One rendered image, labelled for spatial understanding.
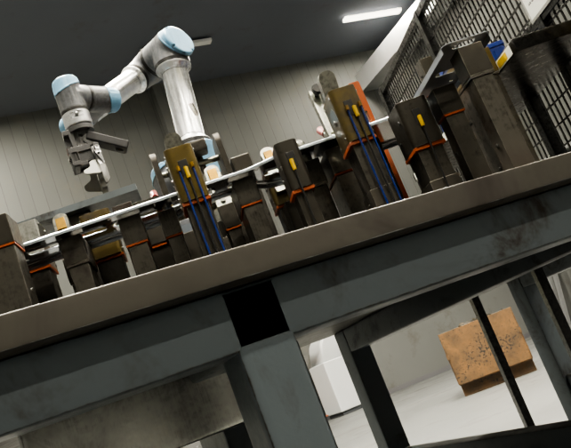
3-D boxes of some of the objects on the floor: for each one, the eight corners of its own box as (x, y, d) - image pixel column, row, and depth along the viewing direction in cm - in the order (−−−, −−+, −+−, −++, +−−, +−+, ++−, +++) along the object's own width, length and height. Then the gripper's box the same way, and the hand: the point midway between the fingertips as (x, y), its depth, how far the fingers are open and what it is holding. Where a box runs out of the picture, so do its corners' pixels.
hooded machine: (364, 405, 1252) (335, 332, 1279) (379, 401, 1200) (349, 324, 1227) (326, 420, 1223) (298, 346, 1250) (341, 416, 1171) (310, 338, 1198)
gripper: (63, 148, 217) (84, 211, 212) (60, 117, 198) (82, 186, 194) (92, 140, 219) (114, 203, 215) (92, 109, 201) (116, 177, 197)
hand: (109, 192), depth 205 cm, fingers open, 14 cm apart
